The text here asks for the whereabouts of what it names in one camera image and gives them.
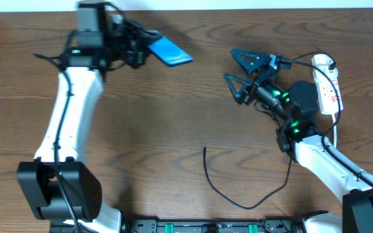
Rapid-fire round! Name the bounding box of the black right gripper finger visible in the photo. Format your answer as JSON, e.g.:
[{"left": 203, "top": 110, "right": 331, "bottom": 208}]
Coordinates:
[
  {"left": 223, "top": 73, "right": 253, "bottom": 104},
  {"left": 231, "top": 49, "right": 271, "bottom": 75}
]

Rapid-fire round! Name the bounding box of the blue Galaxy smartphone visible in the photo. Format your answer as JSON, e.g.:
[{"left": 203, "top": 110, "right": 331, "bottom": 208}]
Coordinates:
[{"left": 148, "top": 36, "right": 194, "bottom": 67}]

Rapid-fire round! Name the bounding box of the black charger cable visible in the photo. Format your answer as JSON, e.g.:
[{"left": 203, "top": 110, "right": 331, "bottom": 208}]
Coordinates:
[{"left": 203, "top": 50, "right": 337, "bottom": 210}]

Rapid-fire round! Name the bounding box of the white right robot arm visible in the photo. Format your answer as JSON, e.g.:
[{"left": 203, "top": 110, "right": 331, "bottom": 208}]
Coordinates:
[{"left": 224, "top": 49, "right": 373, "bottom": 232}]

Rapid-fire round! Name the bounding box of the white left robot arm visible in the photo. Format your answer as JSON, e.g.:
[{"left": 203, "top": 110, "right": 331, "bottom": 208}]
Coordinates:
[{"left": 16, "top": 16, "right": 162, "bottom": 232}]

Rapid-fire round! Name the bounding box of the white power strip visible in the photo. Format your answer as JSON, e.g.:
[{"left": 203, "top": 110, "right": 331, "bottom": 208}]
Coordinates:
[{"left": 313, "top": 67, "right": 343, "bottom": 115}]

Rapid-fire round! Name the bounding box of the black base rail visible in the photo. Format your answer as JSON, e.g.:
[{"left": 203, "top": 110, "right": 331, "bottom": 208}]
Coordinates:
[{"left": 49, "top": 219, "right": 304, "bottom": 233}]

